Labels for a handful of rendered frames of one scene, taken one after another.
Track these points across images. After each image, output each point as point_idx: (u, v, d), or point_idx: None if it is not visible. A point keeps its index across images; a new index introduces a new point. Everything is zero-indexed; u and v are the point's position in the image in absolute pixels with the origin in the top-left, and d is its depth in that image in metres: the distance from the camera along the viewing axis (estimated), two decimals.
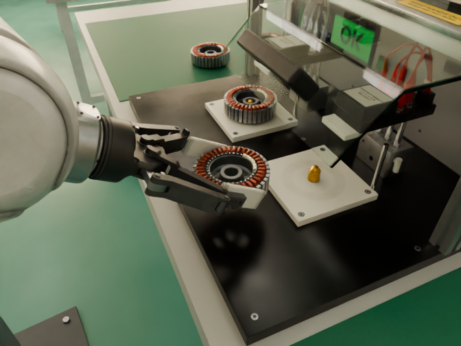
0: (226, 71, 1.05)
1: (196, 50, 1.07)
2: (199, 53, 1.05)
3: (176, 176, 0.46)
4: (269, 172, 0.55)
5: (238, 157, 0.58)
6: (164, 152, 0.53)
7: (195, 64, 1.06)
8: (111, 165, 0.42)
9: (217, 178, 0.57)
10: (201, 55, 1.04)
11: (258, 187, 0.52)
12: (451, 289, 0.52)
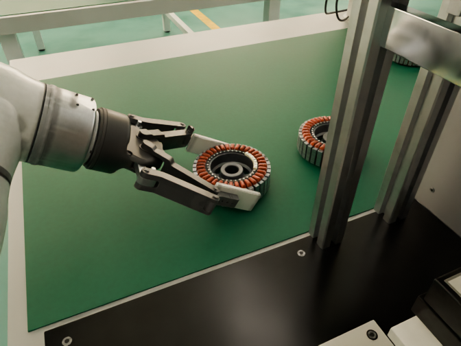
0: (265, 215, 0.52)
1: (204, 167, 0.54)
2: (211, 179, 0.52)
3: (169, 172, 0.47)
4: None
5: None
6: (166, 147, 0.54)
7: None
8: (103, 156, 0.43)
9: None
10: (214, 184, 0.52)
11: None
12: None
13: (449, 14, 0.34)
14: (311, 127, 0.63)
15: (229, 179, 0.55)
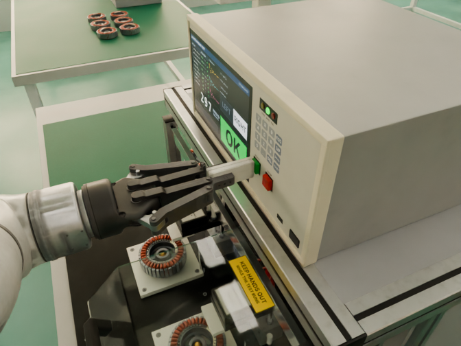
0: None
1: None
2: None
3: (161, 184, 0.54)
4: None
5: None
6: (175, 187, 0.52)
7: None
8: None
9: None
10: None
11: None
12: None
13: None
14: (191, 152, 1.27)
15: None
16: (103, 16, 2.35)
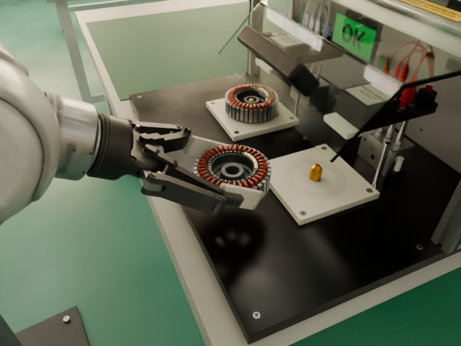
0: (227, 71, 1.04)
1: (205, 169, 0.54)
2: (215, 181, 0.52)
3: None
4: None
5: None
6: (186, 173, 0.48)
7: None
8: None
9: None
10: (218, 185, 0.52)
11: None
12: (453, 287, 0.52)
13: None
14: None
15: (231, 180, 0.55)
16: None
